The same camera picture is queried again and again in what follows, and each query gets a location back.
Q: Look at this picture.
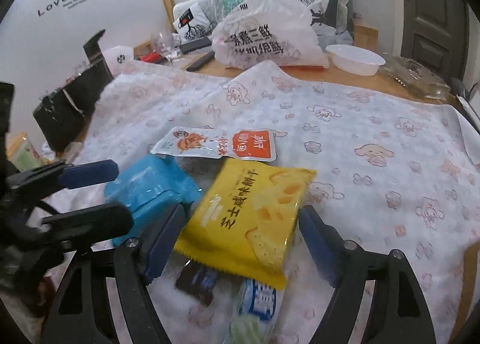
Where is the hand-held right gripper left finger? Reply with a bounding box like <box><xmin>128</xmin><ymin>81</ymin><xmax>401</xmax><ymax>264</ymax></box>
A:
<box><xmin>41</xmin><ymin>202</ymin><xmax>188</xmax><ymax>344</ymax></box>

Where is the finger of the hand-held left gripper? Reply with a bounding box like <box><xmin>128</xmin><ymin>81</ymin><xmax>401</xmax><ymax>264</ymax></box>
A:
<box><xmin>41</xmin><ymin>203</ymin><xmax>133</xmax><ymax>242</ymax></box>
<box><xmin>5</xmin><ymin>159</ymin><xmax>120</xmax><ymax>195</ymax></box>

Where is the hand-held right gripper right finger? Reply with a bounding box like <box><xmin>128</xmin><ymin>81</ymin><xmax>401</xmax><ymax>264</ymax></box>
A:
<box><xmin>297</xmin><ymin>205</ymin><xmax>438</xmax><ymax>344</ymax></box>

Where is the yellow cracker packet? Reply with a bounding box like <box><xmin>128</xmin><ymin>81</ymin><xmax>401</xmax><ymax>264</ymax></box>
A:
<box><xmin>174</xmin><ymin>158</ymin><xmax>318</xmax><ymax>291</ymax></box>

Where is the dark snack packet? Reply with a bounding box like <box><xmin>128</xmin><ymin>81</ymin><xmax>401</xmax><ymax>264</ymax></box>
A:
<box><xmin>175</xmin><ymin>259</ymin><xmax>219</xmax><ymax>306</ymax></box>

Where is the small black pot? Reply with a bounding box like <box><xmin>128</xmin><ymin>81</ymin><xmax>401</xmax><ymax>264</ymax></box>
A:
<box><xmin>32</xmin><ymin>88</ymin><xmax>89</xmax><ymax>152</ymax></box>

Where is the blue and white snack packet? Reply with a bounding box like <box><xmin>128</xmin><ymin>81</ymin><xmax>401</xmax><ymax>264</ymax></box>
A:
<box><xmin>236</xmin><ymin>278</ymin><xmax>278</xmax><ymax>324</ymax></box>

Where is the printed white cloth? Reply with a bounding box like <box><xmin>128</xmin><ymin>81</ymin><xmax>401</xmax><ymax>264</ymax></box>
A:
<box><xmin>69</xmin><ymin>59</ymin><xmax>480</xmax><ymax>344</ymax></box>

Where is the white and orange snack packet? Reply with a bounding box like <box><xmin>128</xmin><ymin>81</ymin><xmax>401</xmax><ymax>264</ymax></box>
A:
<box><xmin>149</xmin><ymin>126</ymin><xmax>278</xmax><ymax>162</ymax></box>

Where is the pale green snack packet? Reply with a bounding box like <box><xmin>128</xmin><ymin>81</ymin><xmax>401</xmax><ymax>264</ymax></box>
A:
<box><xmin>224</xmin><ymin>313</ymin><xmax>271</xmax><ymax>344</ymax></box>

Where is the dark coffee machine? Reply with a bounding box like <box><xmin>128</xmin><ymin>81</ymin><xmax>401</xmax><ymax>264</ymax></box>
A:
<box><xmin>83</xmin><ymin>29</ymin><xmax>108</xmax><ymax>64</ymax></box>

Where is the red plate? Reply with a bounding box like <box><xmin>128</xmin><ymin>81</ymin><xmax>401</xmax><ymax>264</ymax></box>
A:
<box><xmin>136</xmin><ymin>52</ymin><xmax>166</xmax><ymax>64</ymax></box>

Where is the wine glass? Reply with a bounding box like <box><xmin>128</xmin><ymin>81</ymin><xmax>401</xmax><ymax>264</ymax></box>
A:
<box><xmin>151</xmin><ymin>30</ymin><xmax>179</xmax><ymax>66</ymax></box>

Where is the black remote control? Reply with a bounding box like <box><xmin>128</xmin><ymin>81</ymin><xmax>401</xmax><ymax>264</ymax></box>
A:
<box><xmin>186</xmin><ymin>51</ymin><xmax>215</xmax><ymax>72</ymax></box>

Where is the black laptop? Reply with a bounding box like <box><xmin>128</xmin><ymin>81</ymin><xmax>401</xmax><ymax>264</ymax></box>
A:
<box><xmin>179</xmin><ymin>36</ymin><xmax>213</xmax><ymax>55</ymax></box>

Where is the white tree print pillow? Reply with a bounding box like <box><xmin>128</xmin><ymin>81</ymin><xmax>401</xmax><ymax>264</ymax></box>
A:
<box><xmin>173</xmin><ymin>3</ymin><xmax>211</xmax><ymax>41</ymax></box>

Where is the white bowl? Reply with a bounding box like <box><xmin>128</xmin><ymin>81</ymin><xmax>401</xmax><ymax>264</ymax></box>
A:
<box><xmin>325</xmin><ymin>44</ymin><xmax>386</xmax><ymax>77</ymax></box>

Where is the glass tray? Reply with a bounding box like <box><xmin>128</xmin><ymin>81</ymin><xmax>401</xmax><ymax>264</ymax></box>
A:
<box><xmin>376</xmin><ymin>53</ymin><xmax>451</xmax><ymax>101</ymax></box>

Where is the white printed plastic bag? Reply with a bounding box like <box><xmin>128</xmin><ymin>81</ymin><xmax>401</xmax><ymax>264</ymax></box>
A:
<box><xmin>210</xmin><ymin>0</ymin><xmax>330</xmax><ymax>70</ymax></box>

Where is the teal tree print pillow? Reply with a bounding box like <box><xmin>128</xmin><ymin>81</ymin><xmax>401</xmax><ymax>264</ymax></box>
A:
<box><xmin>217</xmin><ymin>0</ymin><xmax>256</xmax><ymax>19</ymax></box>

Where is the white and black tree pillow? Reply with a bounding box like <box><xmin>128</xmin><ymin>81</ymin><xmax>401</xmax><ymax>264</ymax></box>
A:
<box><xmin>295</xmin><ymin>0</ymin><xmax>340</xmax><ymax>36</ymax></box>

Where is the grey covered sofa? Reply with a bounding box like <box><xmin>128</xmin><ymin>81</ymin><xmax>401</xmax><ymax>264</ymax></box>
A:
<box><xmin>172</xmin><ymin>0</ymin><xmax>355</xmax><ymax>46</ymax></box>

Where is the dark brown door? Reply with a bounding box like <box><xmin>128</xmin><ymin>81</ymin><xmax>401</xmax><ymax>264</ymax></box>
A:
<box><xmin>399</xmin><ymin>0</ymin><xmax>470</xmax><ymax>79</ymax></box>

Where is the black wall decal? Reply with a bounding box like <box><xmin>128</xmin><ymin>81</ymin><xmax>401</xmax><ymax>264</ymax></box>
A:
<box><xmin>37</xmin><ymin>0</ymin><xmax>95</xmax><ymax>17</ymax></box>

